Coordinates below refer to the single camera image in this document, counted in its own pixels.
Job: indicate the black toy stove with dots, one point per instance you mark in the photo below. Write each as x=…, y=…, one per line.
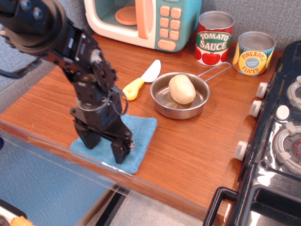
x=269, y=183

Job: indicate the small steel saucepan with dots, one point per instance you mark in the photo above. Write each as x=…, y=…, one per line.
x=170, y=108

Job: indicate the tomato sauce can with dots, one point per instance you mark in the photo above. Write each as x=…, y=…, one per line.
x=213, y=37

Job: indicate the orange microwave turntable plate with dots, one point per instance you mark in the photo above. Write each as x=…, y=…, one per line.
x=126, y=16

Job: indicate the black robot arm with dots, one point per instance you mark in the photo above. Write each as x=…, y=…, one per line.
x=40, y=28

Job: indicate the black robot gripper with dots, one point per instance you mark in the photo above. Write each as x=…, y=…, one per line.
x=94, y=122

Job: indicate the blue towel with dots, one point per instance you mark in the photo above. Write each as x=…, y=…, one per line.
x=102, y=155

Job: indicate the teal toy microwave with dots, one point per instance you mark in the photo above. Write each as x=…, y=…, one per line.
x=165, y=25

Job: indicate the pineapple slices can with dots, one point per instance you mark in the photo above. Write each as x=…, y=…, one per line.
x=253, y=53

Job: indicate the beige toy potato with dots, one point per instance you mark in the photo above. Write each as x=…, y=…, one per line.
x=181, y=89

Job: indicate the yellow handled toy knife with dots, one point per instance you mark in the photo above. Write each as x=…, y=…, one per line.
x=150, y=75

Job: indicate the clear acrylic barrier panel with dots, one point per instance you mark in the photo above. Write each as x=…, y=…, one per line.
x=185, y=162

